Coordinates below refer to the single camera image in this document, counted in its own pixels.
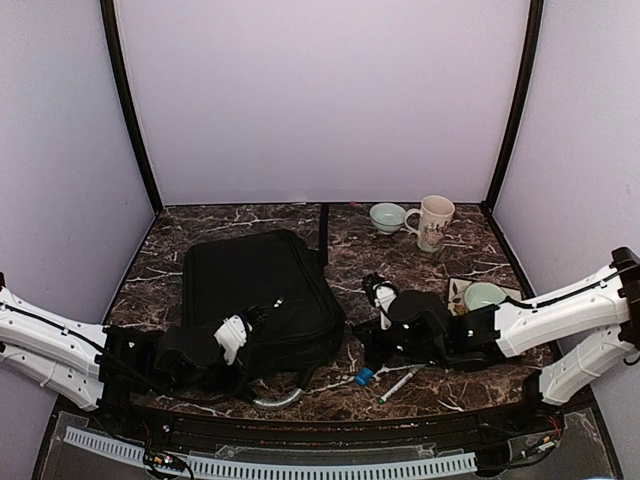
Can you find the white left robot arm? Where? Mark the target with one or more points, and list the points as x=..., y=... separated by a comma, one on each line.
x=97, y=366

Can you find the small celadon bowl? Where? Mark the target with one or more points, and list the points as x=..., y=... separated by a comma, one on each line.
x=387, y=218

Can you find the pale green bowl on plate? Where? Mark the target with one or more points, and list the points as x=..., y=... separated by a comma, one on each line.
x=481, y=294

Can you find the left black frame post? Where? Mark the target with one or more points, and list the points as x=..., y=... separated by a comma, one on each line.
x=126, y=101

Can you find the right black frame post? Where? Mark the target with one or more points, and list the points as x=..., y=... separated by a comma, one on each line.
x=521, y=89

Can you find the small circuit board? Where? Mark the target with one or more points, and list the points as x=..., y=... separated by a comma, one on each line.
x=163, y=463

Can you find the floral square plate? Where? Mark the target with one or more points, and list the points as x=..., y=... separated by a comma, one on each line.
x=456, y=288

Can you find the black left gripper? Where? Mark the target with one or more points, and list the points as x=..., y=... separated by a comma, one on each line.
x=232, y=383

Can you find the black frame post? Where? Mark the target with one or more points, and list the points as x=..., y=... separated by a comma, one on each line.
x=126, y=101
x=521, y=89

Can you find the black marker blue cap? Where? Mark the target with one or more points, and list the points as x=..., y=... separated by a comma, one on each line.
x=364, y=376

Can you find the white slotted cable duct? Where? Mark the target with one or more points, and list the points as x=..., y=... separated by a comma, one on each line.
x=244, y=463

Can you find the black front rail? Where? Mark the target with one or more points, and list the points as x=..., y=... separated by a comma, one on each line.
x=180, y=429

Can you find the black student bag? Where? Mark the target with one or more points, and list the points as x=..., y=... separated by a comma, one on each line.
x=275, y=270

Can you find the white pen green tip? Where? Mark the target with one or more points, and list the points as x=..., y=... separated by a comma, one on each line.
x=400, y=383

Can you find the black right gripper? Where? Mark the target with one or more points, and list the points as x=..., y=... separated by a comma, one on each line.
x=375, y=352

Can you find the cream floral mug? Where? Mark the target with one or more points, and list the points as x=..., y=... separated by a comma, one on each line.
x=430, y=222

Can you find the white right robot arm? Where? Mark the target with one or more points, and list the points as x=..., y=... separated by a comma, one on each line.
x=606, y=304

